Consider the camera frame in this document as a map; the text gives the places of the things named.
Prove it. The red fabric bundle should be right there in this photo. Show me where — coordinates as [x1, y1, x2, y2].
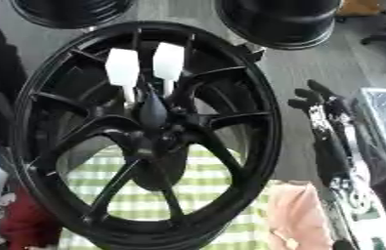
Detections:
[0, 187, 64, 250]

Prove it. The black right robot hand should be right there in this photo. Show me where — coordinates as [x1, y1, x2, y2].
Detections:
[286, 79, 357, 186]

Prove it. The tan cardboard box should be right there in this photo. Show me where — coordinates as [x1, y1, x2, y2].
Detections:
[336, 0, 384, 18]

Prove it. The white pin with narrow head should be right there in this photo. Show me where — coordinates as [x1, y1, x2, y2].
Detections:
[151, 42, 188, 98]

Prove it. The black round rim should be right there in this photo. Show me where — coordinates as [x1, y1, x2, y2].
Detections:
[8, 0, 138, 30]
[214, 0, 343, 51]

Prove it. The black spoked wheel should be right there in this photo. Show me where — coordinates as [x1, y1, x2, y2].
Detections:
[8, 21, 285, 250]

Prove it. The pink cloth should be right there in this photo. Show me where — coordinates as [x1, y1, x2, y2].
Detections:
[266, 180, 336, 250]

